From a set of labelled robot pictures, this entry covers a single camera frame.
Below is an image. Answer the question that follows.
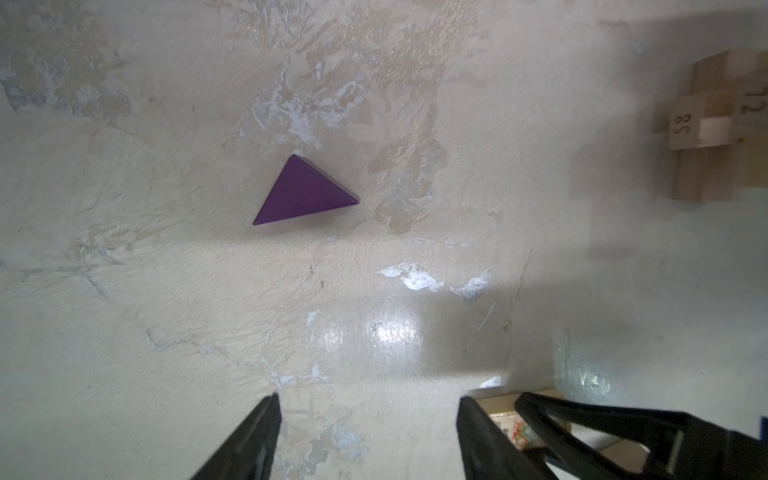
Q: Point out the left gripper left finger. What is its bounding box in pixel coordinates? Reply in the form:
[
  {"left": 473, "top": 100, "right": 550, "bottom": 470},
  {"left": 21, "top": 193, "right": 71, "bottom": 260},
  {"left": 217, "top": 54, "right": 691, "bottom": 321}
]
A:
[{"left": 191, "top": 393, "right": 282, "bottom": 480}]

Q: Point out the purple triangular block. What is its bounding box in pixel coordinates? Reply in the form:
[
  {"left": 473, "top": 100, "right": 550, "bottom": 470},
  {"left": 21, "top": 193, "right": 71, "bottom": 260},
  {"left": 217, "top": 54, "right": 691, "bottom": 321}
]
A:
[{"left": 253, "top": 154, "right": 360, "bottom": 226}]

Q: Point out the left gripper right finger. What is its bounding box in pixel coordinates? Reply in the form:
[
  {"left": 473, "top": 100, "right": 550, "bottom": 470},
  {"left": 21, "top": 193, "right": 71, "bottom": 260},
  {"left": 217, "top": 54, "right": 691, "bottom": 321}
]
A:
[{"left": 456, "top": 396, "right": 543, "bottom": 480}]

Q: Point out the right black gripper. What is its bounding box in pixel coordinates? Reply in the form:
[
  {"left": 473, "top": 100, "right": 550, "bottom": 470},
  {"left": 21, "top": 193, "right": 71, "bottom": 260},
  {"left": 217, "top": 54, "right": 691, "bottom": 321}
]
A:
[{"left": 515, "top": 392, "right": 767, "bottom": 480}]

